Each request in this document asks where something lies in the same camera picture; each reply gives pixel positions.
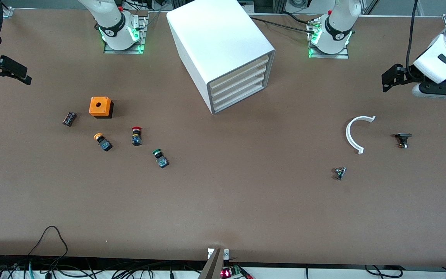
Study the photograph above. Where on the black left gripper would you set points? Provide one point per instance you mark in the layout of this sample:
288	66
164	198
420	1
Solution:
411	74

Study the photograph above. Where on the white plastic drawer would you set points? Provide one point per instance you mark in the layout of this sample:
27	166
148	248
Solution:
238	97
238	74
238	89
238	82

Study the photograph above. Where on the green push button switch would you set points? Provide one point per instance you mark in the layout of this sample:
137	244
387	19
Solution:
161	159

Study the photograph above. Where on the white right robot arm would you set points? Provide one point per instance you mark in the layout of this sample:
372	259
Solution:
110	19

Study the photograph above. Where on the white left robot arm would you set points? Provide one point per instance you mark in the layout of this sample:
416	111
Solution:
337	23

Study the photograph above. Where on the white drawer cabinet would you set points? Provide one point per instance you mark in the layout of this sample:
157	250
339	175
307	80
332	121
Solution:
215	35

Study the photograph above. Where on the white curved plastic part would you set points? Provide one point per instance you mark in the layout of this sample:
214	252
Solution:
349	135

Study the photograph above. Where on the small black contact block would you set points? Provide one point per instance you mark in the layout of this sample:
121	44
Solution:
69	119

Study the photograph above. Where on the orange box with hole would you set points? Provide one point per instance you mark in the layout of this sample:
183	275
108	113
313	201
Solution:
101	106

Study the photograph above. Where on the small metal part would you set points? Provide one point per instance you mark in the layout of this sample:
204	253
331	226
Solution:
340	173

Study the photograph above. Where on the circuit board with red light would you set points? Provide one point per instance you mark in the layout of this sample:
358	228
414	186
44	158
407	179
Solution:
230	272

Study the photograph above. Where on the black push button switch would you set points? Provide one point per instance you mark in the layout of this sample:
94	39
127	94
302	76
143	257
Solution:
403	137

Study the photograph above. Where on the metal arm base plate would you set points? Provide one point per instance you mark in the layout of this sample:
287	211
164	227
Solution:
329	55
144	31

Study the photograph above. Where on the orange push button switch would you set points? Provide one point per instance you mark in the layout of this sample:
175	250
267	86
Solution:
103	142

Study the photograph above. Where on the red push button switch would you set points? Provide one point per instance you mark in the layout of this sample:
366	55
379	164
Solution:
136	136

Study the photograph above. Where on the grey camera stand bar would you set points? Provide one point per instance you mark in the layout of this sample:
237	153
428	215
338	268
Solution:
212	267

